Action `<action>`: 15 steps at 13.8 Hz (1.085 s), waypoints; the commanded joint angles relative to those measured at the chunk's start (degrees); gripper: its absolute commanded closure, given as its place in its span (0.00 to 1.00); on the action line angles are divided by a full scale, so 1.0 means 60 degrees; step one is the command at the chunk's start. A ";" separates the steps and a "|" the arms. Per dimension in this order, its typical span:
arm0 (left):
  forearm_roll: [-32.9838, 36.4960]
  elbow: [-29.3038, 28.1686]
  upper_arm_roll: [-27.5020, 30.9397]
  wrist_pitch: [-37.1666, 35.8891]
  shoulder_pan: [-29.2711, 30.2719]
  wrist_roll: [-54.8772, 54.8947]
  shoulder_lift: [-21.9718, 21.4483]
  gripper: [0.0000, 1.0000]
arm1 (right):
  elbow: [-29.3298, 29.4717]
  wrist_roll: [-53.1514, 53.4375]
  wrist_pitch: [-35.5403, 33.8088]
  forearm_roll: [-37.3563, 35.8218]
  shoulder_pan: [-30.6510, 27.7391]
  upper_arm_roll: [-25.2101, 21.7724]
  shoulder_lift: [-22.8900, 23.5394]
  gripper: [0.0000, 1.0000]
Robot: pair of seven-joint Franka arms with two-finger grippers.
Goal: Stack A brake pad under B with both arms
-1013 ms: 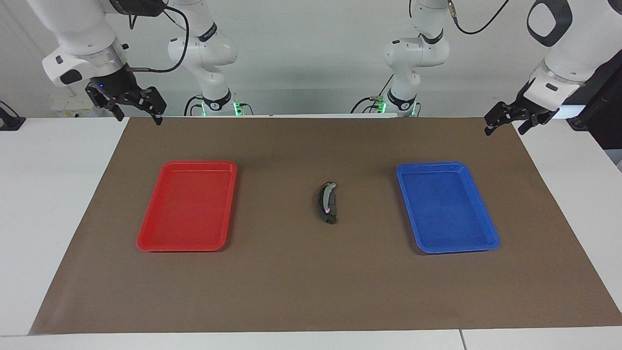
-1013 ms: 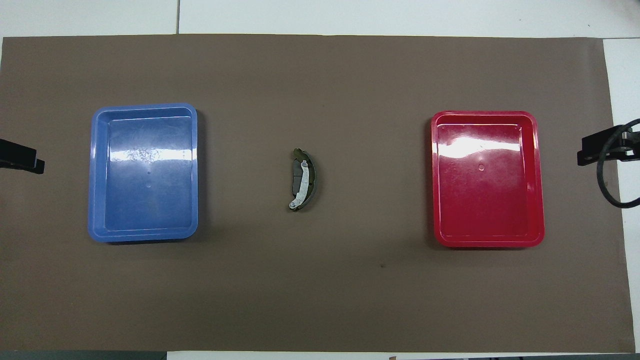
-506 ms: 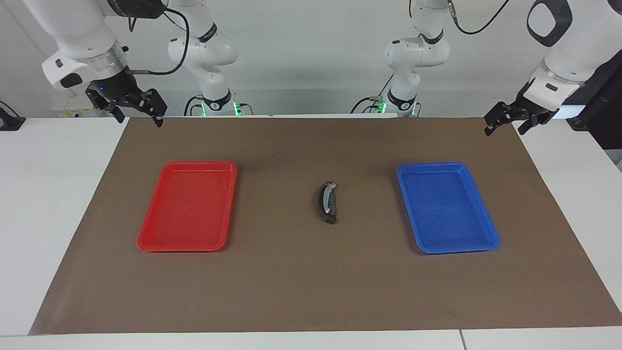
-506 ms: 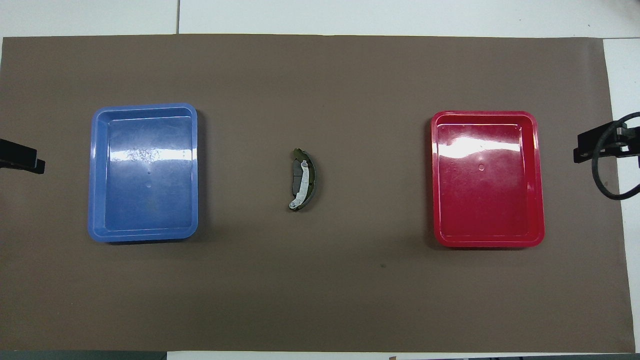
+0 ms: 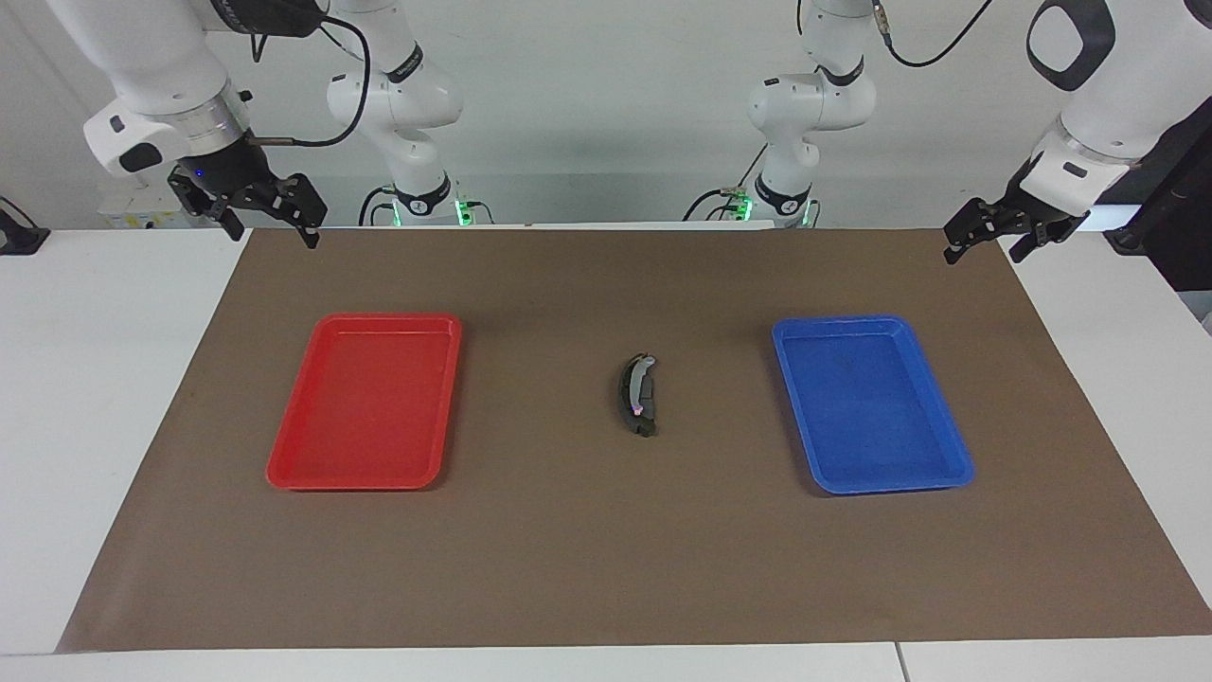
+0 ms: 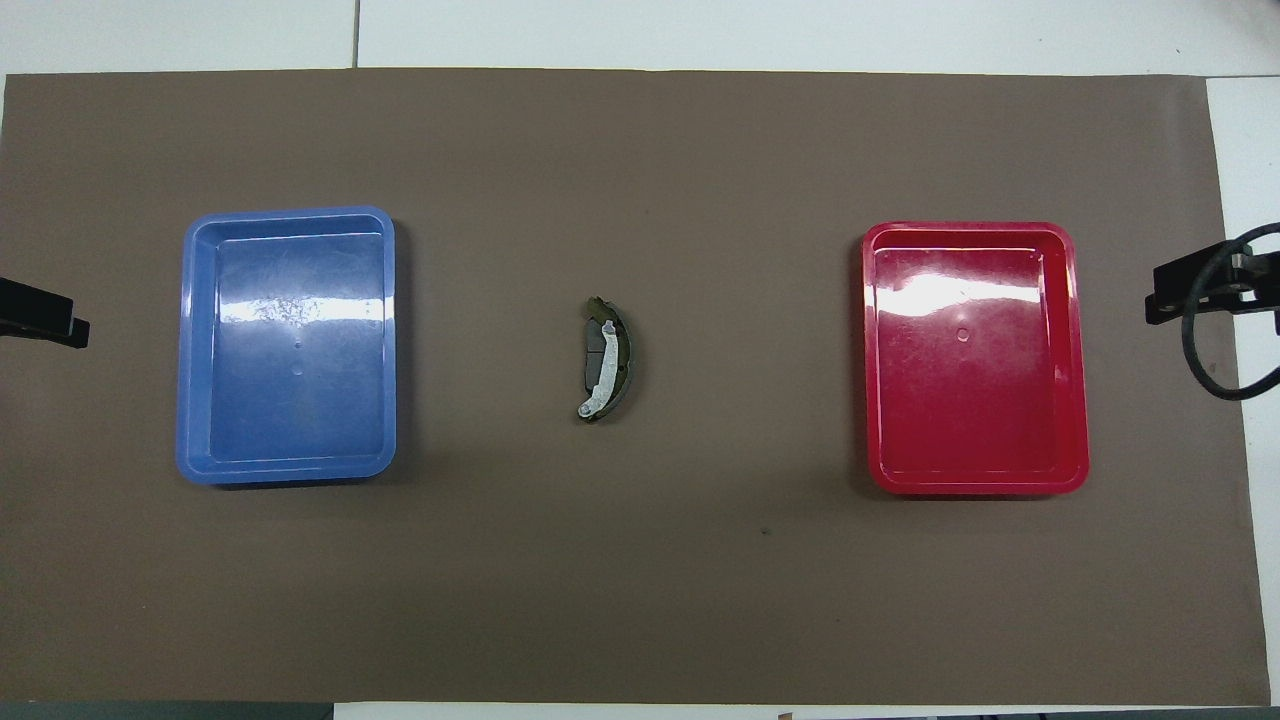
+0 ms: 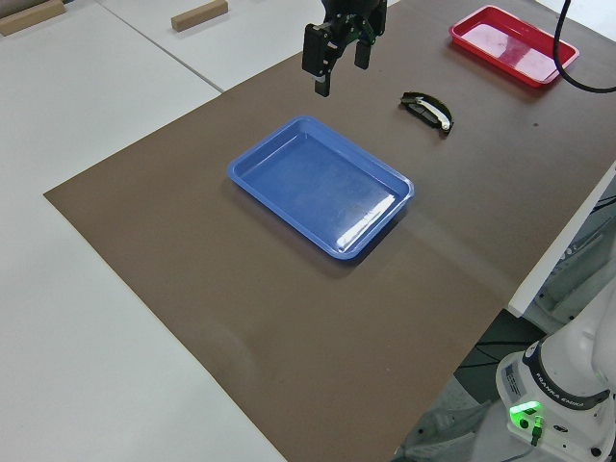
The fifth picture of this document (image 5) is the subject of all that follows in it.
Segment white box behind table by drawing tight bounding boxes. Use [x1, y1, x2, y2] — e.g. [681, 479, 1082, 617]
[98, 185, 186, 230]

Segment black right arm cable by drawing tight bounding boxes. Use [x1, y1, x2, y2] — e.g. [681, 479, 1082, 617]
[248, 0, 372, 149]

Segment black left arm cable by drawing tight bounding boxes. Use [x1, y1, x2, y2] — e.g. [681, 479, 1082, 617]
[873, 0, 995, 69]

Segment blue plastic tray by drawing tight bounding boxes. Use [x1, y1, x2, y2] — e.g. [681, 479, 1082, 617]
[771, 315, 976, 495]

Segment curved metal brake shoe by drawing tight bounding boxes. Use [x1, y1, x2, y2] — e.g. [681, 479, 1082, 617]
[620, 352, 657, 419]

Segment brown table mat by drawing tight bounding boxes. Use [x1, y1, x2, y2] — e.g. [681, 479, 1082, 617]
[57, 225, 1212, 655]

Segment red plastic tray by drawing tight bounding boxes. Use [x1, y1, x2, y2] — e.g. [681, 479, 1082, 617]
[265, 314, 463, 492]

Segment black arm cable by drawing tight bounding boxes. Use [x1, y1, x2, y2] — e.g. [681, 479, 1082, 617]
[248, 0, 372, 149]
[873, 0, 995, 69]

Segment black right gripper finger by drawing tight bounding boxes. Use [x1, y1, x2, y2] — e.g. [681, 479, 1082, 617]
[274, 172, 329, 250]
[193, 192, 243, 241]

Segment black equipment stand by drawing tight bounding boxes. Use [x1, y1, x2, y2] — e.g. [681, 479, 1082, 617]
[1103, 93, 1212, 295]

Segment black clamp on table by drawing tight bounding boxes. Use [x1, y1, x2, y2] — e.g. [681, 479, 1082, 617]
[0, 195, 51, 257]

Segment black base cable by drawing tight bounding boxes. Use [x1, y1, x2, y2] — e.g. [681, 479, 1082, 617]
[358, 184, 401, 228]
[686, 142, 770, 224]

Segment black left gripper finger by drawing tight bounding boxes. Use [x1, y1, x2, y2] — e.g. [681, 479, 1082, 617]
[1007, 216, 1082, 264]
[943, 197, 1001, 265]

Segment dark curved small object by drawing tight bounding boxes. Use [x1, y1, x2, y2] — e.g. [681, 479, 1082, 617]
[617, 356, 660, 441]

